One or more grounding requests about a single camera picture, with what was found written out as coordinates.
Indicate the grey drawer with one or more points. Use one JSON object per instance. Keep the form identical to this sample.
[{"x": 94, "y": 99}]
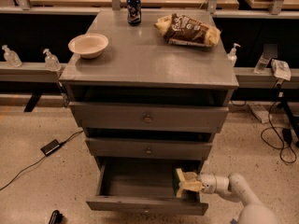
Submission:
[
  {"x": 148, "y": 149},
  {"x": 145, "y": 186},
  {"x": 197, "y": 119}
]

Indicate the white bowl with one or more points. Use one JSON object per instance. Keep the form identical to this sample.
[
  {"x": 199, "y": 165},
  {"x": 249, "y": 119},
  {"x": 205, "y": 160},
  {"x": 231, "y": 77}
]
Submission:
[{"x": 88, "y": 46}]

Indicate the clear pump bottle far left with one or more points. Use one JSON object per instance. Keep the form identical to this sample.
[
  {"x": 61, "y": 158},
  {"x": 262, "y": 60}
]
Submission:
[{"x": 11, "y": 57}]

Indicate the black object on floor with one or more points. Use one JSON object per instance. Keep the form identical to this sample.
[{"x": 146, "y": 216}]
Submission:
[{"x": 56, "y": 217}]

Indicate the black power adapter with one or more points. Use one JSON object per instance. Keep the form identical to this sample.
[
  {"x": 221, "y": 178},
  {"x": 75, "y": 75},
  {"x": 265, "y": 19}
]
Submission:
[{"x": 50, "y": 147}]

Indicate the clear pump bottle right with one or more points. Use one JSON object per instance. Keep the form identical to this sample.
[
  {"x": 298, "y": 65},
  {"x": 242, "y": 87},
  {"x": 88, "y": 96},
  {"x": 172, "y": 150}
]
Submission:
[{"x": 232, "y": 54}]

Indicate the blue soda can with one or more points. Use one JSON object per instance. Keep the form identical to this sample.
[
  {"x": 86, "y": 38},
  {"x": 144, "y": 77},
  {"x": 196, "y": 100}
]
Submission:
[{"x": 134, "y": 11}]

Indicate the yellow sponge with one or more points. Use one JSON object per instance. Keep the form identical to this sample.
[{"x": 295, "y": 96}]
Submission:
[{"x": 178, "y": 181}]

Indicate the white packet on ledge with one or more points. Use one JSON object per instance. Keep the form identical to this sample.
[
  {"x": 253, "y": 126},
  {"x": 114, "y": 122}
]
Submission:
[{"x": 281, "y": 69}]

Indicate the clear pump bottle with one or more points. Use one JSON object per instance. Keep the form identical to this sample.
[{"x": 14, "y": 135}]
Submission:
[
  {"x": 11, "y": 57},
  {"x": 232, "y": 54},
  {"x": 51, "y": 61}
]

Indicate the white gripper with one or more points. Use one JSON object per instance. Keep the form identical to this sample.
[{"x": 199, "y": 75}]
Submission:
[{"x": 207, "y": 183}]

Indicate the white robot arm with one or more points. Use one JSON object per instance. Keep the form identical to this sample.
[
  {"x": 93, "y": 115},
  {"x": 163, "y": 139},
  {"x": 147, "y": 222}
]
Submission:
[{"x": 233, "y": 188}]

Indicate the bottom grey drawer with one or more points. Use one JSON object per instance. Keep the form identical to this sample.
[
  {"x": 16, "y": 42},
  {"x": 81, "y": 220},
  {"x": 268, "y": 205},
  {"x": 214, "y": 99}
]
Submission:
[{"x": 145, "y": 186}]

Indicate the clear plastic bottle right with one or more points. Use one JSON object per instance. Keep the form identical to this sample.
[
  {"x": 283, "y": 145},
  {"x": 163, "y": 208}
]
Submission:
[{"x": 261, "y": 64}]

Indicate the middle grey drawer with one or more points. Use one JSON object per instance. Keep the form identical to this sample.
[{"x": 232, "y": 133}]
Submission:
[{"x": 148, "y": 149}]

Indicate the top grey drawer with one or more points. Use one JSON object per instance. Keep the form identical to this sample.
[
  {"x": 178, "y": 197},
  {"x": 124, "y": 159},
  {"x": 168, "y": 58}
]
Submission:
[{"x": 197, "y": 119}]

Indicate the grey drawer cabinet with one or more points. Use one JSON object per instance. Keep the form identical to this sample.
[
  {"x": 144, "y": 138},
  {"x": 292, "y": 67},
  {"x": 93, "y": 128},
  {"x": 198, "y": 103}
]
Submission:
[{"x": 139, "y": 67}]

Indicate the brown chip bag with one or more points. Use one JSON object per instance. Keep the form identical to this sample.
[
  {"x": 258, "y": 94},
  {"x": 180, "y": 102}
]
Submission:
[{"x": 178, "y": 29}]

